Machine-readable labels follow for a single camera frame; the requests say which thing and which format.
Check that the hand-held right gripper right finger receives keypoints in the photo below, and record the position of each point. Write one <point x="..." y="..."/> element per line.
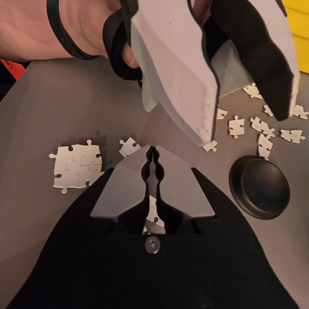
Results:
<point x="183" y="190"/>

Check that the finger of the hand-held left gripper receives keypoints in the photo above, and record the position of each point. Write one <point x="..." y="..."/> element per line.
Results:
<point x="284" y="48"/>
<point x="178" y="60"/>

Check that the yellow plastic bin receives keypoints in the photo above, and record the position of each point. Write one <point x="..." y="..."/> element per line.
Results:
<point x="299" y="36"/>

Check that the person's left hand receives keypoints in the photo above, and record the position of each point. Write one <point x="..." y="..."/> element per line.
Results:
<point x="89" y="26"/>

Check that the scatter of white puzzle pieces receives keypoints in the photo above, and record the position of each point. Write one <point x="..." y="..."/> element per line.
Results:
<point x="236" y="126"/>

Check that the black wristband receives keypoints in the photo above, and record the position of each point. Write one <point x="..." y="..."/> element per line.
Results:
<point x="62" y="38"/>

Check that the black round puzzle stand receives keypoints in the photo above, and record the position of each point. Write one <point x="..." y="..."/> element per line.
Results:
<point x="260" y="188"/>

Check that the small red object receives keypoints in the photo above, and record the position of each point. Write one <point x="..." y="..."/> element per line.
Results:
<point x="12" y="68"/>

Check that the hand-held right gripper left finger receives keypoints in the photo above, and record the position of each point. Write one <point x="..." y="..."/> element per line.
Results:
<point x="120" y="190"/>

